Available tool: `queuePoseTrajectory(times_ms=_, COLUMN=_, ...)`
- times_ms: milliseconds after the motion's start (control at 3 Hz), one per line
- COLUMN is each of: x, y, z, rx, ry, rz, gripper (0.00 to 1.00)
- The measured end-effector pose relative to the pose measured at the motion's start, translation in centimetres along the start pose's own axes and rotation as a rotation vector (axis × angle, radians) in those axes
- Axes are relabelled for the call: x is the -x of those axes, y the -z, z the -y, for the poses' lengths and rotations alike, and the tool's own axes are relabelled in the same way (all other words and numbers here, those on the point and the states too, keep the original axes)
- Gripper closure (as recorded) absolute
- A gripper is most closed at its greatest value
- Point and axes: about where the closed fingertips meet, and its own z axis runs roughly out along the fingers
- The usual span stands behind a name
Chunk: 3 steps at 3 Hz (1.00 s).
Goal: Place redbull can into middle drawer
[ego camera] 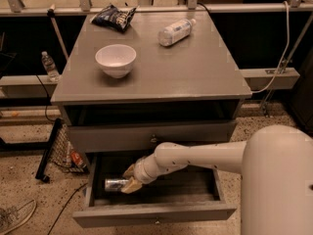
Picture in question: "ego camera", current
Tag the grey wooden drawer cabinet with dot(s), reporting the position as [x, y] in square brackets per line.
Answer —
[194, 80]

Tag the wooden stick with black tape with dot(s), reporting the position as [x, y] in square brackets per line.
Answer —
[51, 15]

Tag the metal railing frame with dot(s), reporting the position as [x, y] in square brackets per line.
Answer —
[153, 4]

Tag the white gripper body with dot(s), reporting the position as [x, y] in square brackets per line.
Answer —
[141, 170]

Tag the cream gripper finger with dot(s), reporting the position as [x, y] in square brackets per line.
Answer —
[129, 172]
[131, 186]

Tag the black wire mesh basket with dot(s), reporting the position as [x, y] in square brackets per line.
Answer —
[59, 152]

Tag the standing water bottle on ledge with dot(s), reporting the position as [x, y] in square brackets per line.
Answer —
[50, 67]

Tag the clear plastic water bottle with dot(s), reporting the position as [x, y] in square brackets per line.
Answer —
[175, 32]

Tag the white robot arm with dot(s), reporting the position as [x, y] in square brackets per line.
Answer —
[276, 166]

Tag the white bowl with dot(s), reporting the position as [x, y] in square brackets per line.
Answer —
[116, 60]

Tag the open grey bottom drawer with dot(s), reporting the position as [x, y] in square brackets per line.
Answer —
[190, 194]

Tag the white sneaker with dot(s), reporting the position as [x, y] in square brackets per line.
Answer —
[15, 216]

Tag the dark blue chip bag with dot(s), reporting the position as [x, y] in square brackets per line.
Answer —
[114, 18]

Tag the grey upper drawer with knob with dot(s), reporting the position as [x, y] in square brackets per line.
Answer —
[145, 136]

